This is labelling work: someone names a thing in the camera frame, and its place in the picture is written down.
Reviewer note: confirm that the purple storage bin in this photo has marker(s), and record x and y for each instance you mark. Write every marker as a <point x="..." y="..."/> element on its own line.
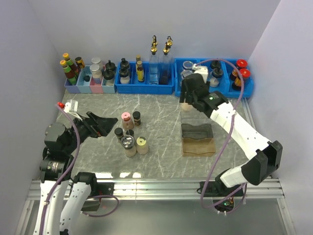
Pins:
<point x="72" y="89"/>

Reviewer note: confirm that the front clear glass jar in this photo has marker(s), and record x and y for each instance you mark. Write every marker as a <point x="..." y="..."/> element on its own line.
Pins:
<point x="184" y="74"/>

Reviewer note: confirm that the pale blue storage bin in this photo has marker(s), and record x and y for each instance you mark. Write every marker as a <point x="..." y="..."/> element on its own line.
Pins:
<point x="108" y="89"/>

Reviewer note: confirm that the small black cap bottle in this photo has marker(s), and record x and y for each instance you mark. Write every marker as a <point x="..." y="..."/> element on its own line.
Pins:
<point x="119" y="133"/>

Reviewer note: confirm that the clear glass jar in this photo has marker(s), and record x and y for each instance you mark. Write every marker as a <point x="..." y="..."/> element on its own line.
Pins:
<point x="184" y="74"/>
<point x="187" y="66"/>

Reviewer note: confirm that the yellow lid spice jar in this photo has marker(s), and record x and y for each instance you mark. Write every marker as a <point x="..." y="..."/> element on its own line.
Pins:
<point x="142" y="145"/>

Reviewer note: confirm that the small black cap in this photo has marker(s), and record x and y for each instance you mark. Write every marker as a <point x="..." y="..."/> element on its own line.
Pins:
<point x="87" y="78"/>

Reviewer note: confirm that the rear red lid sauce jar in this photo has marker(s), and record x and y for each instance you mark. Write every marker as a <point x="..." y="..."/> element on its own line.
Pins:
<point x="240" y="64"/>

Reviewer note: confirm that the front black top shaker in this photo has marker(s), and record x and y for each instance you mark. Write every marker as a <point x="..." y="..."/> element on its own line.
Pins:
<point x="124" y="75"/>

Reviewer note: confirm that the rear black lid jar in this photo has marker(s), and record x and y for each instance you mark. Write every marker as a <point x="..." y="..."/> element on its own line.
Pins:
<point x="215" y="64"/>

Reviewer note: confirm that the silver lid spice jar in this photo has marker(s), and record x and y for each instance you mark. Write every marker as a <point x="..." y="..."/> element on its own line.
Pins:
<point x="186" y="107"/>

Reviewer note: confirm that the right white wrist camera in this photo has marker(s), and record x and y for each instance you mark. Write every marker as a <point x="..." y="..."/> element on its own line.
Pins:
<point x="202" y="70"/>

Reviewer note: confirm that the rear black top shaker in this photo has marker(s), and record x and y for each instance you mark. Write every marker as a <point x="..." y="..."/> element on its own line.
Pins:
<point x="124" y="64"/>

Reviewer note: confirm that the pink lid spice jar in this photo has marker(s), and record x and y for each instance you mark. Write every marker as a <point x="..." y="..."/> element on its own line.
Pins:
<point x="127" y="121"/>

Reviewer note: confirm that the black pourer jar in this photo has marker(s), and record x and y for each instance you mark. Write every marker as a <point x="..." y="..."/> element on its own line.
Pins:
<point x="110" y="66"/>
<point x="109" y="77"/>

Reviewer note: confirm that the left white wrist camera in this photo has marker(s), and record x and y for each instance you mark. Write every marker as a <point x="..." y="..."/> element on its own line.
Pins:
<point x="70" y="107"/>

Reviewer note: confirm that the front black pourer jar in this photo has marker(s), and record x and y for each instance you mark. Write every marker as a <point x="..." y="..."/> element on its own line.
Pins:
<point x="109" y="77"/>

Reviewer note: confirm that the dark shaker spice bottle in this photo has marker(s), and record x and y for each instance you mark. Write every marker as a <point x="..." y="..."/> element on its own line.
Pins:
<point x="130" y="132"/>

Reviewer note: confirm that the light blue storage bin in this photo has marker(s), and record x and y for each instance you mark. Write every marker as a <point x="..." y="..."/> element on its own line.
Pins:
<point x="81" y="83"/>

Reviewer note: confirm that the pink storage bin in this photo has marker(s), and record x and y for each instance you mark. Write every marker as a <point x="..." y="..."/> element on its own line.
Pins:
<point x="96" y="88"/>

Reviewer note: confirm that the front silver lid jar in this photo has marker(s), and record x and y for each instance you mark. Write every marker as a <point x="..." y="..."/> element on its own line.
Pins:
<point x="96" y="73"/>

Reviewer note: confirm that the right dark oil bottle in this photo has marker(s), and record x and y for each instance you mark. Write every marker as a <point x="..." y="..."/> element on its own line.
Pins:
<point x="165" y="65"/>

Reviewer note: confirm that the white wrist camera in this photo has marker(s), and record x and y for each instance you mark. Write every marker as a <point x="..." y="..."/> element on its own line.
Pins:
<point x="202" y="70"/>
<point x="70" y="107"/>

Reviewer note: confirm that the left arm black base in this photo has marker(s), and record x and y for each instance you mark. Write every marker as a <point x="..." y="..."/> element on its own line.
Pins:
<point x="93" y="204"/>

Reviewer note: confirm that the red lid sauce jar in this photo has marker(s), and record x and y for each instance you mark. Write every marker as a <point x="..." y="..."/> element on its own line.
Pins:
<point x="237" y="84"/>
<point x="240" y="64"/>

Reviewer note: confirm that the rear black pourer jar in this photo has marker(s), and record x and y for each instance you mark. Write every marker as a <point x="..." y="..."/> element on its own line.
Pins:
<point x="110" y="66"/>

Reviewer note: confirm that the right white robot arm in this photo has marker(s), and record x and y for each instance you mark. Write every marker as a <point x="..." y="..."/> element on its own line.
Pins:
<point x="264" y="156"/>

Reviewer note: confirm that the left glass oil bottle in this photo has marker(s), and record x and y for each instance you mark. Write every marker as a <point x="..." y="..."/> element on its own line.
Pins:
<point x="154" y="63"/>

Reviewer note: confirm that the front cork yellow bottle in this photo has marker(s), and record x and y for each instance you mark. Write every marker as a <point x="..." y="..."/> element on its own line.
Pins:
<point x="140" y="71"/>

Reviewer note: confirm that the front red lid sauce jar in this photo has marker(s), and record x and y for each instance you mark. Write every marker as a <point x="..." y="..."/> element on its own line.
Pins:
<point x="237" y="84"/>

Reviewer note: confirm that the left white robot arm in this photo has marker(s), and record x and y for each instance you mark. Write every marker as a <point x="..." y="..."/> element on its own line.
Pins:
<point x="62" y="144"/>

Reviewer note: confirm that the rear clear glass jar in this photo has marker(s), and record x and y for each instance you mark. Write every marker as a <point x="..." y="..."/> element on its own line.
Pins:
<point x="187" y="66"/>

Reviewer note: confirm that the rear cork bottle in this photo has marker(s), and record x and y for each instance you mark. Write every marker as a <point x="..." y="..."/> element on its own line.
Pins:
<point x="138" y="59"/>

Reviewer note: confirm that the front red sauce bottle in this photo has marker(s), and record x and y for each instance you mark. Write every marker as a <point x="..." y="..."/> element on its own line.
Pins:
<point x="69" y="73"/>

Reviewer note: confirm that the black cap spice bottle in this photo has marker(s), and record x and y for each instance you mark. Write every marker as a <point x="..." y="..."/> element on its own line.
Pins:
<point x="137" y="118"/>

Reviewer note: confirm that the front black lid sugar jar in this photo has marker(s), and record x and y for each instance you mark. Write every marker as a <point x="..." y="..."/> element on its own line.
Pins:
<point x="215" y="76"/>

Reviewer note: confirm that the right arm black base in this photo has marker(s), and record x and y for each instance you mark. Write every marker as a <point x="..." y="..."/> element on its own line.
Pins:
<point x="227" y="205"/>

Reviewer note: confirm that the blue divided crate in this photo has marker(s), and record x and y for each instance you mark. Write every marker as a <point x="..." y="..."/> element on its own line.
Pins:
<point x="136" y="87"/>

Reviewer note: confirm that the black shaker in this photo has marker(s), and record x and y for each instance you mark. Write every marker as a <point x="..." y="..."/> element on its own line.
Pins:
<point x="124" y="75"/>
<point x="124" y="64"/>

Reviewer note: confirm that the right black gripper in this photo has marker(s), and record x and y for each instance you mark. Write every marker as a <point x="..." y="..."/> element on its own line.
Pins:
<point x="182" y="94"/>

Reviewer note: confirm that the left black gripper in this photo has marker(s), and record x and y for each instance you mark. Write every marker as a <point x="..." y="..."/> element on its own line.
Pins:
<point x="98" y="126"/>

